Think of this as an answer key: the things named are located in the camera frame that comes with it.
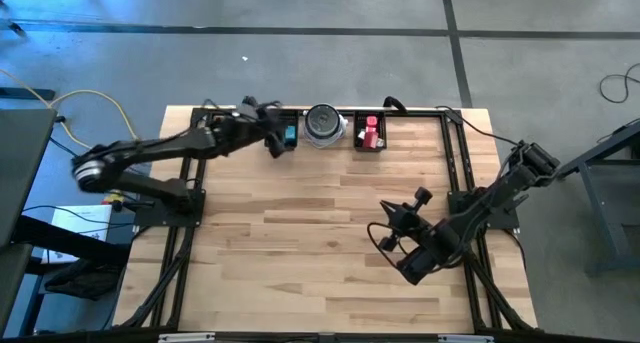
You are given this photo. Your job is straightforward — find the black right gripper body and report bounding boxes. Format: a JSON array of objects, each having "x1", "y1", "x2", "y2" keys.
[{"x1": 377, "y1": 186, "x2": 441, "y2": 254}]

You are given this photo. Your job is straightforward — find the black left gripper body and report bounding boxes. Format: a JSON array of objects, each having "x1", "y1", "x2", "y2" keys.
[{"x1": 234, "y1": 96, "x2": 290, "y2": 159}]

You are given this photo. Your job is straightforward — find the black mesh basket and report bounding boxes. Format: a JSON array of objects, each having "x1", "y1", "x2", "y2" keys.
[
  {"x1": 264, "y1": 107, "x2": 301, "y2": 151},
  {"x1": 352, "y1": 110, "x2": 388, "y2": 153}
]

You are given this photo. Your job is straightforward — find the white paper box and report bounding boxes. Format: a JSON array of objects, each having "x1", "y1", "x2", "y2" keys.
[{"x1": 40, "y1": 204, "x2": 114, "y2": 264}]

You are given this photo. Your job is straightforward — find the dark metal stand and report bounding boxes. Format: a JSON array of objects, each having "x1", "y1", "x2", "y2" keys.
[{"x1": 554, "y1": 120, "x2": 640, "y2": 279}]

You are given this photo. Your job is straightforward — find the black floor bar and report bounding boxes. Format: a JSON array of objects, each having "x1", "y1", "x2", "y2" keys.
[{"x1": 0, "y1": 86, "x2": 56, "y2": 102}]

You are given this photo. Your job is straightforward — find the black cloth bundle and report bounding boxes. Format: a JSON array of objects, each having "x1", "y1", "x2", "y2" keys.
[{"x1": 42, "y1": 257, "x2": 126, "y2": 302}]

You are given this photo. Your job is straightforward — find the grey desk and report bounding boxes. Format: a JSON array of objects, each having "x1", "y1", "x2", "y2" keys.
[{"x1": 0, "y1": 107, "x2": 57, "y2": 329}]

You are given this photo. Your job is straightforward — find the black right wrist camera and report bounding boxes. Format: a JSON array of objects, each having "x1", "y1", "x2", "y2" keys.
[{"x1": 397, "y1": 250, "x2": 437, "y2": 287}]

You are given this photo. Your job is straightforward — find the thin black cable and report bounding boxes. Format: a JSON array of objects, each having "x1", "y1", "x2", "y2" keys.
[{"x1": 434, "y1": 104, "x2": 521, "y2": 147}]

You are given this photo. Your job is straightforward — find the silver bracket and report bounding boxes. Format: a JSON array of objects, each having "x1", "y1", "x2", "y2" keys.
[
  {"x1": 158, "y1": 332, "x2": 216, "y2": 343},
  {"x1": 438, "y1": 334, "x2": 495, "y2": 343}
]

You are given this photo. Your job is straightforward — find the yellow extension cable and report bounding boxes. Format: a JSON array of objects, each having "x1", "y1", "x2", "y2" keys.
[{"x1": 0, "y1": 67, "x2": 139, "y2": 207}]

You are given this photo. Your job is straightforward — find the black floor cable loop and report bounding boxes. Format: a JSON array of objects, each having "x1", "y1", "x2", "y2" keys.
[{"x1": 598, "y1": 62, "x2": 640, "y2": 105}]

